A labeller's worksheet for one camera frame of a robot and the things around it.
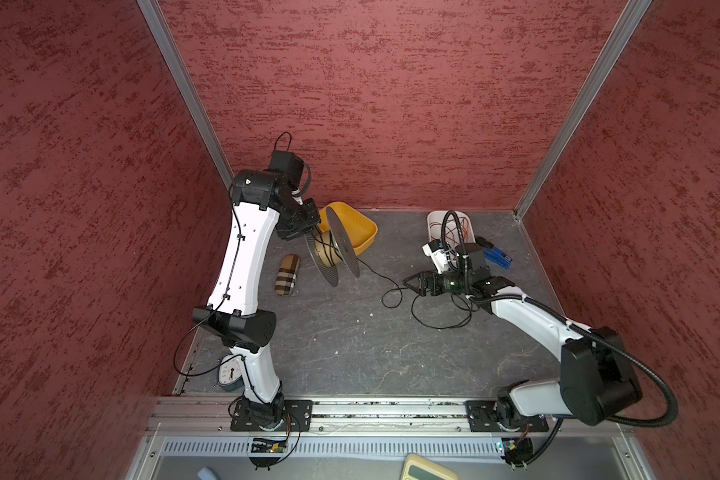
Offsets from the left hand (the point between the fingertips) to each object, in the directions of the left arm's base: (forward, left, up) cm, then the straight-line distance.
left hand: (313, 235), depth 73 cm
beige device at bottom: (-45, -26, -28) cm, 59 cm away
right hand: (-4, -26, -17) cm, 31 cm away
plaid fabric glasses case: (+6, +14, -28) cm, 31 cm away
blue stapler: (+15, -59, -28) cm, 67 cm away
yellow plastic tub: (+29, -10, -30) cm, 43 cm away
